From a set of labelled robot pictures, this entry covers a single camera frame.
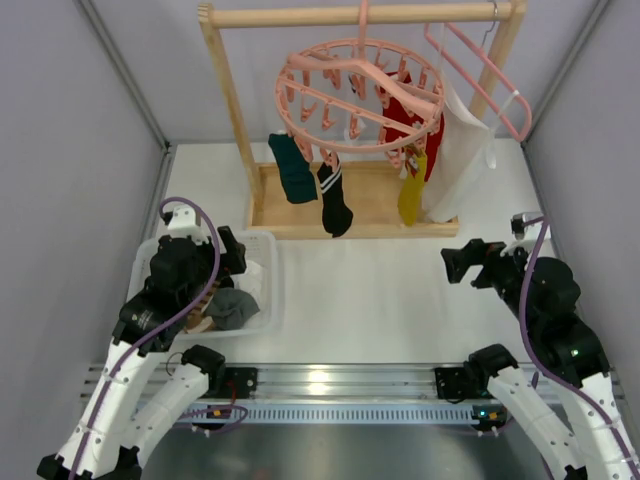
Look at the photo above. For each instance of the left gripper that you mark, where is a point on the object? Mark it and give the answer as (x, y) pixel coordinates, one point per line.
(220, 255)

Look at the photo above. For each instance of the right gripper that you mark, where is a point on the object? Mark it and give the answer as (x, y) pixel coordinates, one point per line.
(480, 263)

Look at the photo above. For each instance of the yellow sock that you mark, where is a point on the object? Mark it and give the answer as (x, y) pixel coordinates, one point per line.
(409, 199)

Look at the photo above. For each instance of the dark green sock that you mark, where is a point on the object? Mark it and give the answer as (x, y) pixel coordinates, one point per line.
(296, 178)

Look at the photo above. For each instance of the black striped sock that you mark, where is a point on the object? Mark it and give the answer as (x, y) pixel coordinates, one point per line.
(337, 217)

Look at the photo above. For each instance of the red sock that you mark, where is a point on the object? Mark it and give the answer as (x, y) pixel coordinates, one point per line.
(394, 110)

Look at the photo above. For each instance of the pink round clip hanger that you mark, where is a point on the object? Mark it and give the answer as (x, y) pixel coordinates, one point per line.
(325, 95)

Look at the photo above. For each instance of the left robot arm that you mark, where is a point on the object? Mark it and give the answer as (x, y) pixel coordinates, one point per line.
(115, 436)

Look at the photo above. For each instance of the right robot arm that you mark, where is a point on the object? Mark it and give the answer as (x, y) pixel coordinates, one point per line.
(591, 442)

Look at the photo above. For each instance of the white sock in basket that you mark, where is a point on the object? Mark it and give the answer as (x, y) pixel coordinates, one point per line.
(251, 280)

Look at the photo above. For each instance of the white plastic basket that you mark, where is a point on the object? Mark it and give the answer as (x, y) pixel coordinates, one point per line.
(261, 247)

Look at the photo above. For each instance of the grey sock in basket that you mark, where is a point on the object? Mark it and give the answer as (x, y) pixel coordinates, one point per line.
(231, 308)

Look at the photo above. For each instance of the brown striped sock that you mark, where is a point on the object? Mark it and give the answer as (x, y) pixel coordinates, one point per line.
(197, 319)

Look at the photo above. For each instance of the wooden clothes rack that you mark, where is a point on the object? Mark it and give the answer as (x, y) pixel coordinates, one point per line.
(371, 184)

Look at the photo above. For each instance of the white mesh laundry bag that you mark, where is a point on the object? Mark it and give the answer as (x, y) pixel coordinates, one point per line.
(466, 153)

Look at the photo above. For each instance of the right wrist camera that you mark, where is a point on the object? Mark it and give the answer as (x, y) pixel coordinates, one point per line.
(525, 227)

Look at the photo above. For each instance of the aluminium mounting rail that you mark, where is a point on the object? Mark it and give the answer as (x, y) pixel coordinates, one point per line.
(344, 383)

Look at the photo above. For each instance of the slotted cable duct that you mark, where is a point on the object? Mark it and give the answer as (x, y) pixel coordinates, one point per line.
(353, 414)

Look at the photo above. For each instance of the pink wire hanger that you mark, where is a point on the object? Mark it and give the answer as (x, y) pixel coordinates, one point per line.
(514, 94)

